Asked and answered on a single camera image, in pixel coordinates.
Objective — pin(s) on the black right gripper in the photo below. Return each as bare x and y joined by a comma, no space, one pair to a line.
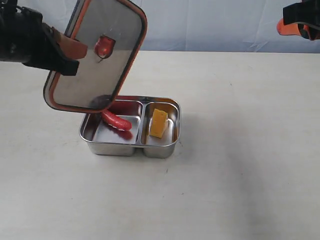
306,12

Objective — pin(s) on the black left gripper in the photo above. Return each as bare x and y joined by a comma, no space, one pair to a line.
26,39

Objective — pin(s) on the dark transparent box lid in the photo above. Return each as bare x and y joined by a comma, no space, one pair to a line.
113,32

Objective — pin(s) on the red toy sausage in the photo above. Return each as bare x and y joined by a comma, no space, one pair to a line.
110,117

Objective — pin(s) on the yellow toy cheese wedge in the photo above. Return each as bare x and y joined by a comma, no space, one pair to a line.
159,123

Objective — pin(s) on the blue-grey fabric backdrop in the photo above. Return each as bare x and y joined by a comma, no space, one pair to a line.
219,26

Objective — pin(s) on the stainless steel lunch box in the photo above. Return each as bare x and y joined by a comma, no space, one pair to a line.
103,139

